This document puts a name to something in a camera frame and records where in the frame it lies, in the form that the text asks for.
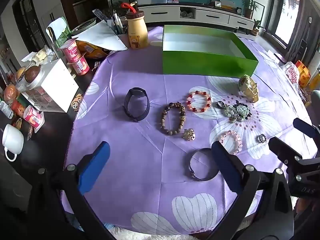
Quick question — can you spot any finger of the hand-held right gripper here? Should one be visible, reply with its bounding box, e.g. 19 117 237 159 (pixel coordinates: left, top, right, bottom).
268 137 304 173
293 117 320 141

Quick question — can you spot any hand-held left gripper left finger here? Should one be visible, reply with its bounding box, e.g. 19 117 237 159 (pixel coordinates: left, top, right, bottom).
27 141 118 240

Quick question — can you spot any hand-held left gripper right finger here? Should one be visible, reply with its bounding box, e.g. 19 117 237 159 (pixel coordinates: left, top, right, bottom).
205 141 294 240

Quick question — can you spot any black bangle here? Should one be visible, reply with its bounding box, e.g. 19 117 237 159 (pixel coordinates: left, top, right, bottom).
189 148 220 181

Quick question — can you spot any pink bead bracelet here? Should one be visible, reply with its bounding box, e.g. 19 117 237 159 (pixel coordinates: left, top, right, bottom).
220 130 243 155

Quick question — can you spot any gold flower brooch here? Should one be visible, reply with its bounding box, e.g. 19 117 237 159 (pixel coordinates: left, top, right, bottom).
182 128 196 140

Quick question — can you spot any green stone bracelet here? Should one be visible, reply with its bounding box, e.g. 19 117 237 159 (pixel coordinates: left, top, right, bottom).
223 101 252 123

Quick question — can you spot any cream wrist watch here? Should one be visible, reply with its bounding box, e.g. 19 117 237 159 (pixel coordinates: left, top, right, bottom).
238 74 259 103

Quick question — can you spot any red bead bracelet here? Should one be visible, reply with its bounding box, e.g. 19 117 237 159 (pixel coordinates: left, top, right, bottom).
185 91 212 113

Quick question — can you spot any brown wooden bead bracelet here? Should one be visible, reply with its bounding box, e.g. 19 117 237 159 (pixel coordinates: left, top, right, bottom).
160 102 187 136

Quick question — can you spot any black wrist watch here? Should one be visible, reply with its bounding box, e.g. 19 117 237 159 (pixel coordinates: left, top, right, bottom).
124 87 150 123

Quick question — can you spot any green cardboard box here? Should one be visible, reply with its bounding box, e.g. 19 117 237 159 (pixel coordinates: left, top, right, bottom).
162 25 259 78

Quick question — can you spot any orange yellow bag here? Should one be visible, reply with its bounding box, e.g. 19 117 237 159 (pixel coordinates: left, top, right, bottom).
295 60 312 88

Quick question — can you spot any white plastic bag red print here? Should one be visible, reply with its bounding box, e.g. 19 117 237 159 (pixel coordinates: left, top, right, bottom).
280 61 300 88

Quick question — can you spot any purple floral tablecloth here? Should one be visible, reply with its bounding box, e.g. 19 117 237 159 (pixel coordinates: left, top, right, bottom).
61 26 312 235

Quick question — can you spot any bear bead charm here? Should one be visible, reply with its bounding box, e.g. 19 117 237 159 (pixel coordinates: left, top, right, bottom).
71 94 84 112

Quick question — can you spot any white storage box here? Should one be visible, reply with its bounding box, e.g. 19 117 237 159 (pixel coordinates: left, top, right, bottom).
21 59 79 113

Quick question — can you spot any white mug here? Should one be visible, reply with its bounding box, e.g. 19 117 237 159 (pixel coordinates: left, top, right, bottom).
2 124 25 162

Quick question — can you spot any small potted plant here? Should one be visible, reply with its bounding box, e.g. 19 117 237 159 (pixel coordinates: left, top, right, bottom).
251 19 265 37

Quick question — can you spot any brown chocolate egg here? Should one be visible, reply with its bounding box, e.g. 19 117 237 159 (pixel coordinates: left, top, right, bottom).
24 66 40 83

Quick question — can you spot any orange round bun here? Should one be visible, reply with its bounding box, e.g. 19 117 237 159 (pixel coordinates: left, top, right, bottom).
4 84 19 103

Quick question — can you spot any orange snack bag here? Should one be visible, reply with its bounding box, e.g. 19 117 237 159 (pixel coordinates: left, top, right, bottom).
75 40 110 60

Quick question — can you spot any white paper sheet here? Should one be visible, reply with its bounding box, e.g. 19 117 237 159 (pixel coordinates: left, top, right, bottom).
72 20 128 52

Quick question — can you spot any tall potted plant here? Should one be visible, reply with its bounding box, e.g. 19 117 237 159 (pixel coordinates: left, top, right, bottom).
242 0 259 19

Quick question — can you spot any green and white package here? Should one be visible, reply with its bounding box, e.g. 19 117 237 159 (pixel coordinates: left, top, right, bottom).
46 17 72 49

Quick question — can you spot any pen holder with pens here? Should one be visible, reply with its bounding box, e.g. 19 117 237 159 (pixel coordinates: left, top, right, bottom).
106 12 128 35

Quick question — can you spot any yellow bear bottle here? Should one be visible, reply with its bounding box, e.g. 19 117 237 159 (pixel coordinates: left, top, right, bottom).
121 2 149 50

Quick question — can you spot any white tv cabinet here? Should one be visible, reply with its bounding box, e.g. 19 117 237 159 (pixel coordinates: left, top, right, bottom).
136 4 255 29

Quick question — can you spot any black remote control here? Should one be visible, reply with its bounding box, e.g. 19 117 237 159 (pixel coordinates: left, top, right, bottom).
92 9 110 22

